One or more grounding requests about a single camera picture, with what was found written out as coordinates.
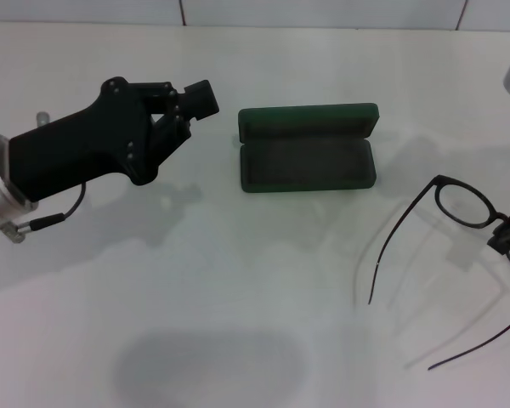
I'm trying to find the black glasses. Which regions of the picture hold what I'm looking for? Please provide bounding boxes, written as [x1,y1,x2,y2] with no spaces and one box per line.
[367,174,510,371]

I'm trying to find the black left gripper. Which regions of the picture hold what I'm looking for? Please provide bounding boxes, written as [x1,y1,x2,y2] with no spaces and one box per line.
[8,76,221,203]

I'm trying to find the green glasses case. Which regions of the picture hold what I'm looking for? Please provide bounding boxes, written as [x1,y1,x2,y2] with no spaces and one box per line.
[237,101,380,195]

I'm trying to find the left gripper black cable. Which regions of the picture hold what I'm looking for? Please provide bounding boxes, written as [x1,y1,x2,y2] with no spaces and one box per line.
[0,182,88,246]

